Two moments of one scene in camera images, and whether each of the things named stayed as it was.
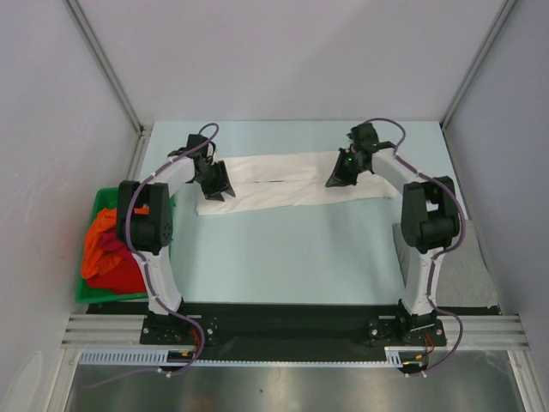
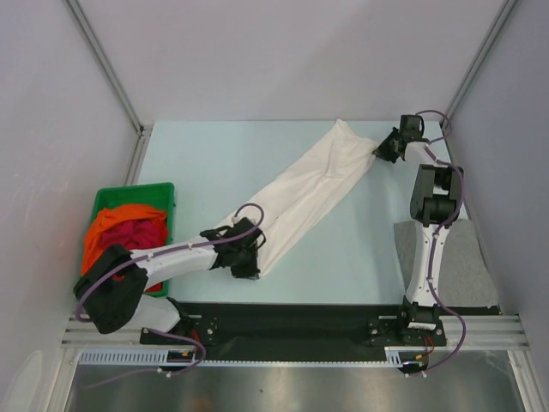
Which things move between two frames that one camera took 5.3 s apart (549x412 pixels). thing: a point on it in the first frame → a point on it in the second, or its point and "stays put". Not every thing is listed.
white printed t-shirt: [290, 179] → [289, 208]
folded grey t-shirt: [464, 279] stays put
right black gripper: [340, 178] → [383, 148]
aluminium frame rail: [104, 330] stays put
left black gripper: [222, 184] → [251, 270]
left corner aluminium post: [117, 85] stays put
